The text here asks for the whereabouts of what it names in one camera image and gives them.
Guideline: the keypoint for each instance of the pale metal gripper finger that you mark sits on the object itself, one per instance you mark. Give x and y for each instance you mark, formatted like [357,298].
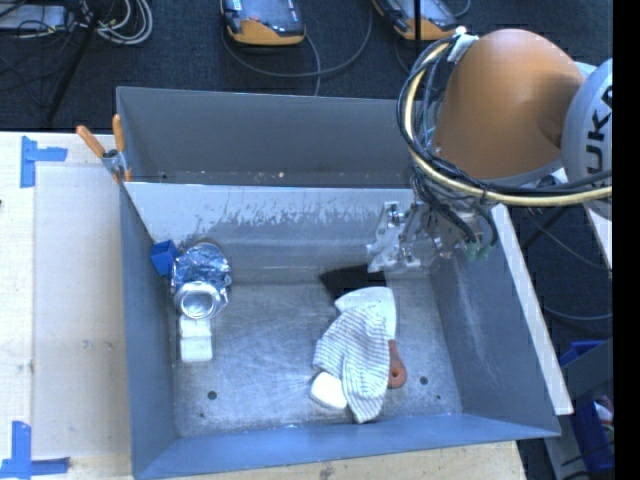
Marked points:
[388,220]
[400,260]

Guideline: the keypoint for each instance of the black flat block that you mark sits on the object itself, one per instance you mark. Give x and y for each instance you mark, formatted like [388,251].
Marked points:
[350,280]

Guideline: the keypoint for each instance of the grey metal bin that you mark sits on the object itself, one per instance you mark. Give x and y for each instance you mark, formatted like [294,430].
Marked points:
[280,228]

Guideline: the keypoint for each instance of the white striped cloth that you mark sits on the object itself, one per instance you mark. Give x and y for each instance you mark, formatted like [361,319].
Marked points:
[357,363]

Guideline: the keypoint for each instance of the crushed silver drink can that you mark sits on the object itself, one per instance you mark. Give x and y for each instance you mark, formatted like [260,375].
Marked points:
[202,278]

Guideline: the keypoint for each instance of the white rectangular block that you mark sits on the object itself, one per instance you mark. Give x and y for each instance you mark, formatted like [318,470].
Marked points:
[196,340]

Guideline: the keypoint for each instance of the blue plastic block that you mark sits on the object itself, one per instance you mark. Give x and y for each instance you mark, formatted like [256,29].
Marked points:
[162,259]

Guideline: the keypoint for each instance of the pale wood flat board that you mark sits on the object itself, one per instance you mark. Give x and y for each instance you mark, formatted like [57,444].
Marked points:
[75,293]

